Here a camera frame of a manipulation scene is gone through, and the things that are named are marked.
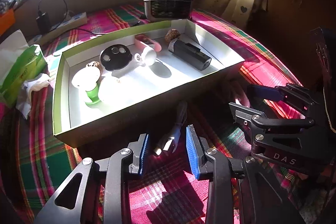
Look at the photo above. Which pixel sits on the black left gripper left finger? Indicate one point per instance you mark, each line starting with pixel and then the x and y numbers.
pixel 76 199

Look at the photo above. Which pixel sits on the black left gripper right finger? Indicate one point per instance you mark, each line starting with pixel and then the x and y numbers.
pixel 261 198

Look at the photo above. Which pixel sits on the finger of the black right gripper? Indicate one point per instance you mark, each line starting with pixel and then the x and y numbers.
pixel 293 95
pixel 249 116

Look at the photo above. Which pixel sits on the black rectangular device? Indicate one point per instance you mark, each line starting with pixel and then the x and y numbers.
pixel 190 54

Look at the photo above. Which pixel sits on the white green cardboard box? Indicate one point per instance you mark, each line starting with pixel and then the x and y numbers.
pixel 144 91

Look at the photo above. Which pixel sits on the brown walnut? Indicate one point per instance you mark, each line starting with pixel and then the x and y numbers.
pixel 171 35
pixel 95 64

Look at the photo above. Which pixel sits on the white green round stand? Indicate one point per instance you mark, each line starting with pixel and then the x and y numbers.
pixel 86 80

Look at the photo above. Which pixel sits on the black round disc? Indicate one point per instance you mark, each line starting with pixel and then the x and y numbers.
pixel 115 57

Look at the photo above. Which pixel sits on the crumpled white tissue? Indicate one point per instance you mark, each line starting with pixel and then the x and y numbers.
pixel 24 99

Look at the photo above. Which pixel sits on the green tissue pack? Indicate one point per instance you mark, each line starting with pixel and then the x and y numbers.
pixel 19 62

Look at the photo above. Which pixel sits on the white power strip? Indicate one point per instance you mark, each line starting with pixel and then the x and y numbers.
pixel 76 21

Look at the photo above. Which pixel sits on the orange box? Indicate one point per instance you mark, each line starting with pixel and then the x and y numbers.
pixel 6 21

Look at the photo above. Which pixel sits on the black charger with cable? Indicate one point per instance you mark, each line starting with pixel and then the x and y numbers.
pixel 45 27

